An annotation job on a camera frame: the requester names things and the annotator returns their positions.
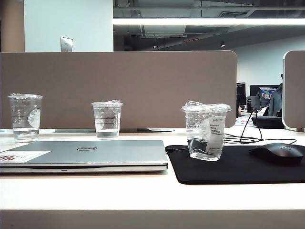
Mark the metal wall plate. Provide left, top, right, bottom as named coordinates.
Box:
left=60, top=36, right=74, bottom=52

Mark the colourful printed paper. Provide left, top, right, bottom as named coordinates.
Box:
left=235, top=115, right=254, bottom=126

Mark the wide brown desk divider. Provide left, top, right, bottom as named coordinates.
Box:
left=0, top=50, right=238, bottom=129

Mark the brown white-edged desk divider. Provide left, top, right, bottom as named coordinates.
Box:
left=282, top=50, right=305, bottom=131

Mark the black mouse pad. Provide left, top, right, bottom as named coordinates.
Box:
left=165, top=144, right=305, bottom=186

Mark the long white ceiling light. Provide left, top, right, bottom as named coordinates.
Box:
left=112, top=18, right=305, bottom=26

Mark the wide black background monitor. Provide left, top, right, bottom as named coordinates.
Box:
left=250, top=84, right=281, bottom=108

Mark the thin black cable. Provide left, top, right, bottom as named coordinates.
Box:
left=166, top=110, right=298, bottom=151

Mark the small clear plastic cup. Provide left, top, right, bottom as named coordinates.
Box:
left=91, top=99, right=124, bottom=140

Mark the silver Dell laptop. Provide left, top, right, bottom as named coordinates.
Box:
left=0, top=139, right=169, bottom=174

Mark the clear cup with white label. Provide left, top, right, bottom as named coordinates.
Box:
left=181, top=101, right=232, bottom=162

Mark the narrow black background monitor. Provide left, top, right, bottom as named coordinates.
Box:
left=236, top=82, right=246, bottom=105

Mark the grey jacket on chair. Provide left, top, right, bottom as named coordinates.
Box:
left=268, top=85, right=284, bottom=117

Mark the black computer mouse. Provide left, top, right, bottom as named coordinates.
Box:
left=249, top=143, right=305, bottom=165

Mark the clear cup with round logo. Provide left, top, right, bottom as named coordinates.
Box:
left=7, top=93, right=44, bottom=144

